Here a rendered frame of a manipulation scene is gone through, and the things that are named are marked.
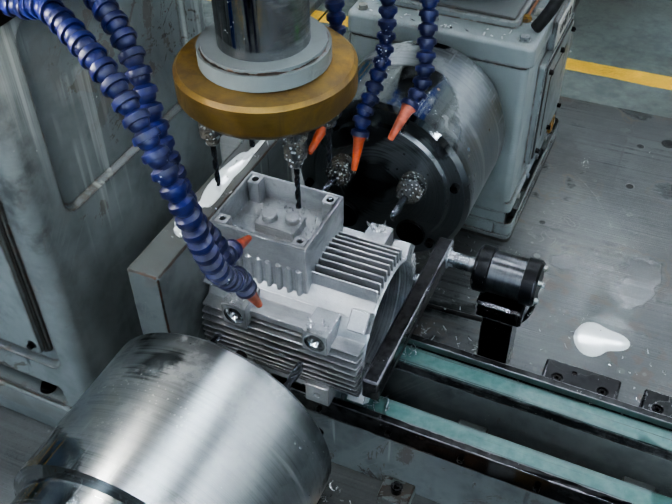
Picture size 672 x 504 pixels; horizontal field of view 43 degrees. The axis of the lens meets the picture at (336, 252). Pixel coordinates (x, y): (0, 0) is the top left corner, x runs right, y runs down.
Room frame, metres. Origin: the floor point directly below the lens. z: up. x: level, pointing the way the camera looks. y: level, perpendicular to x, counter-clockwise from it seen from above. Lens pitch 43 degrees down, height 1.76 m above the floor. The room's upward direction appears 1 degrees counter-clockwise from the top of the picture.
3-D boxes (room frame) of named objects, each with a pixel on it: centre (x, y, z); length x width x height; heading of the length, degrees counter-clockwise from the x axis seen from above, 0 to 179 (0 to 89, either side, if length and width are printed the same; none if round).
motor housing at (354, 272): (0.72, 0.03, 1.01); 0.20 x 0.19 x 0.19; 65
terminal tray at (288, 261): (0.74, 0.07, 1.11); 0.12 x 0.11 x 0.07; 65
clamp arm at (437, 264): (0.69, -0.09, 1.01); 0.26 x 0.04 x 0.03; 155
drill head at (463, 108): (1.02, -0.11, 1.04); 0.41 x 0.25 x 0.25; 155
